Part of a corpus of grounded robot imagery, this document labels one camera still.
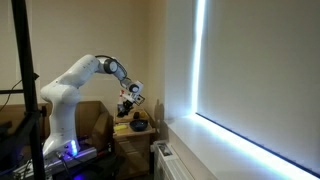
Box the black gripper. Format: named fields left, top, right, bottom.
left=117, top=99, right=133, bottom=117

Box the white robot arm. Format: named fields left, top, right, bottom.
left=40, top=54, right=144, bottom=157

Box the wooden nightstand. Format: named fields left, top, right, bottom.
left=113, top=109, right=155, bottom=180

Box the white window blind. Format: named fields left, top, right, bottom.
left=197, top=0, right=320, bottom=173

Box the yellow sponge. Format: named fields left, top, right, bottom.
left=114, top=124, right=128, bottom=131

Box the yellow ball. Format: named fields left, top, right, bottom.
left=140, top=112, right=147, bottom=118

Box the dark blue bowl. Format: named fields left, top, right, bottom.
left=129, top=119, right=148, bottom=132

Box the brown leather sofa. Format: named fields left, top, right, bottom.
left=0, top=101, right=113, bottom=151

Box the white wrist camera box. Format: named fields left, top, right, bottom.
left=122, top=93, right=145, bottom=106

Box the white wall heater unit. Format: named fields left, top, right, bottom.
left=153, top=141, right=194, bottom=180

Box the black camera tripod stand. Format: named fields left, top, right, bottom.
left=0, top=0, right=46, bottom=180

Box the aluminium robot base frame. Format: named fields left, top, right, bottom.
left=13, top=146, right=98, bottom=179

